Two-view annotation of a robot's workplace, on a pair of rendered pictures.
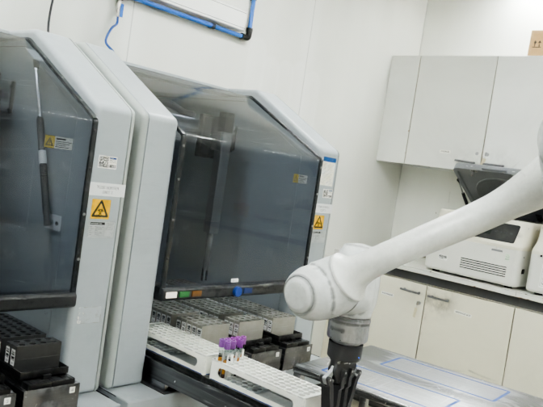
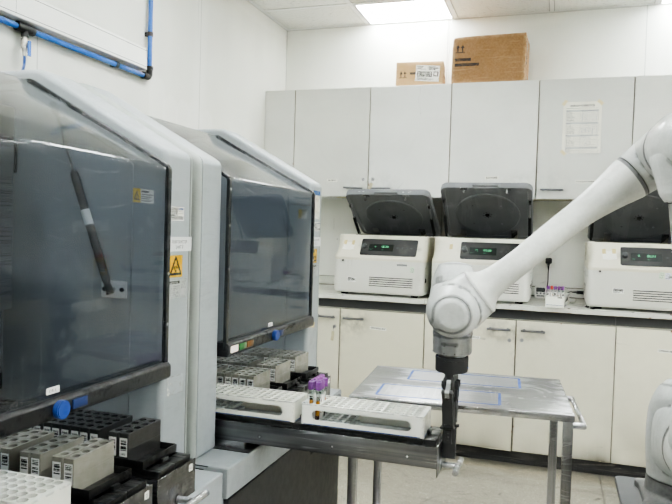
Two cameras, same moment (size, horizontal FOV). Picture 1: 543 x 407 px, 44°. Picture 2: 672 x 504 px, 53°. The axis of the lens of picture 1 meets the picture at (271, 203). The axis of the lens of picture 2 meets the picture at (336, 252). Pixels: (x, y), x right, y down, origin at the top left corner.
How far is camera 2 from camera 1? 0.66 m
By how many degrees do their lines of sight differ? 23
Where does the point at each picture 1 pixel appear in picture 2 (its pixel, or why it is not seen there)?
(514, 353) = (429, 354)
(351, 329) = (464, 341)
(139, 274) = (206, 331)
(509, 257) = (413, 269)
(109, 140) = (177, 189)
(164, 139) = (214, 183)
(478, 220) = (577, 223)
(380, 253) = (513, 264)
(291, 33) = (184, 71)
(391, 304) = not seen: hidden behind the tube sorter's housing
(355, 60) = (238, 96)
